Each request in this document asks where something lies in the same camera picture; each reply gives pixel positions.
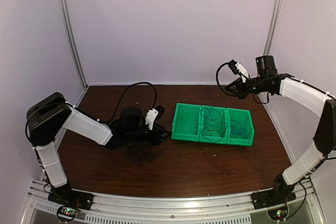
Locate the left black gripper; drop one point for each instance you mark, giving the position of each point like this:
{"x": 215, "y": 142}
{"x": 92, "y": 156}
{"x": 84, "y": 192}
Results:
{"x": 155, "y": 139}

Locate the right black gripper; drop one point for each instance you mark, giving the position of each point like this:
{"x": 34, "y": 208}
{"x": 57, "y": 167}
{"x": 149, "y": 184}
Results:
{"x": 240, "y": 91}

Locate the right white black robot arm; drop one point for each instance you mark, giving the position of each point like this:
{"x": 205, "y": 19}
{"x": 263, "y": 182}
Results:
{"x": 319, "y": 116}

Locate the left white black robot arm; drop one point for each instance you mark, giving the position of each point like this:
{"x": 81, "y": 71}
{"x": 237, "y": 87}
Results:
{"x": 54, "y": 115}

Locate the left green plastic bin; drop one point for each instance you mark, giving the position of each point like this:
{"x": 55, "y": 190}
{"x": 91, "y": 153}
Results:
{"x": 186, "y": 122}

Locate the green plastic bin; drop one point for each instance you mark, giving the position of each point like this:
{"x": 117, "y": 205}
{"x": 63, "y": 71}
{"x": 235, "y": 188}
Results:
{"x": 214, "y": 125}
{"x": 186, "y": 122}
{"x": 241, "y": 128}

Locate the middle green plastic bin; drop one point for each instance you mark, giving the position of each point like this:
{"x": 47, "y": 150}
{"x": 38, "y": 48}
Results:
{"x": 214, "y": 125}

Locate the right green plastic bin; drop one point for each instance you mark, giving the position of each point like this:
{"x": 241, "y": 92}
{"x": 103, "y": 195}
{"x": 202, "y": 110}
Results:
{"x": 241, "y": 128}

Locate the left round circuit board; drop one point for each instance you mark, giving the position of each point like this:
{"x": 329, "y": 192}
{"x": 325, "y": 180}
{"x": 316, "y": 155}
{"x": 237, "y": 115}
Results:
{"x": 65, "y": 213}

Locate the round circuit board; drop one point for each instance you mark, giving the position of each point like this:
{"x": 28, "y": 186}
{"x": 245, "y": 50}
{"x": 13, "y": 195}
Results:
{"x": 278, "y": 214}
{"x": 65, "y": 213}

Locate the right round circuit board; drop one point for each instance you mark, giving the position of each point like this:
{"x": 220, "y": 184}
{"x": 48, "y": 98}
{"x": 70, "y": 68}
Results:
{"x": 278, "y": 214}

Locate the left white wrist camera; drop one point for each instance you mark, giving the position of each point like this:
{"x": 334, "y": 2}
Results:
{"x": 153, "y": 115}

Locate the right aluminium frame post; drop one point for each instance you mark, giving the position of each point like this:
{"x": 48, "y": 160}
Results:
{"x": 275, "y": 14}

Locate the aluminium frame post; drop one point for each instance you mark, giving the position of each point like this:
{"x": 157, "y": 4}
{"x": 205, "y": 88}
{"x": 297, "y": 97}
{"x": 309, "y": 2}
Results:
{"x": 72, "y": 44}
{"x": 275, "y": 14}

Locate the aluminium front rail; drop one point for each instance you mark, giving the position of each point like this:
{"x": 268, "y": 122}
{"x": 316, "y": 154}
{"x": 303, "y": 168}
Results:
{"x": 232, "y": 208}

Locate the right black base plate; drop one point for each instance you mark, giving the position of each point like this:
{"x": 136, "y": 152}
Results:
{"x": 268, "y": 198}

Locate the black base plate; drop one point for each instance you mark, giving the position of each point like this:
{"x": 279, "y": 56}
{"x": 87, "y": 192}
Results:
{"x": 268, "y": 198}
{"x": 78, "y": 200}

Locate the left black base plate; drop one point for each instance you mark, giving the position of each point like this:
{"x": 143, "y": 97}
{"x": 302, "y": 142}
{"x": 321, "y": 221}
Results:
{"x": 78, "y": 200}

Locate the left aluminium frame post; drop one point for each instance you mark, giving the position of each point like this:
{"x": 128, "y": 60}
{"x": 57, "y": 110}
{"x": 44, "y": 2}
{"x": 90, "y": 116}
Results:
{"x": 72, "y": 44}

